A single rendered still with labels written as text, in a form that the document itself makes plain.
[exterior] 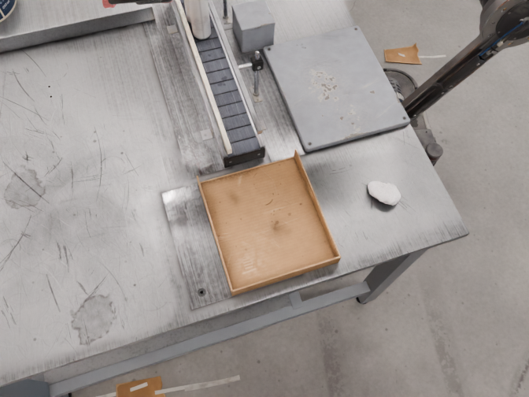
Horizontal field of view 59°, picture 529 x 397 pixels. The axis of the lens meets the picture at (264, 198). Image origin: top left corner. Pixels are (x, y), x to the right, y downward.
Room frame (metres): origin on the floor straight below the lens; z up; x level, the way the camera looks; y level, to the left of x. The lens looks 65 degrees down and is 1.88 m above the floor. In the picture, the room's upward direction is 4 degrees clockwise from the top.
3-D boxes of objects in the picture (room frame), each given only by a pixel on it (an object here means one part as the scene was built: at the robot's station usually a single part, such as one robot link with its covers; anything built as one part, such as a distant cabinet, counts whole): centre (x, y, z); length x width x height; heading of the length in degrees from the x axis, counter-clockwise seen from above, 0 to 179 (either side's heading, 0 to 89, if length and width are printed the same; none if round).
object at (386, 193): (0.53, -0.29, 0.85); 0.08 x 0.07 x 0.04; 29
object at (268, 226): (0.43, -0.01, 0.85); 0.30 x 0.26 x 0.04; 22
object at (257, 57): (0.80, 0.06, 0.91); 0.07 x 0.03 x 0.16; 112
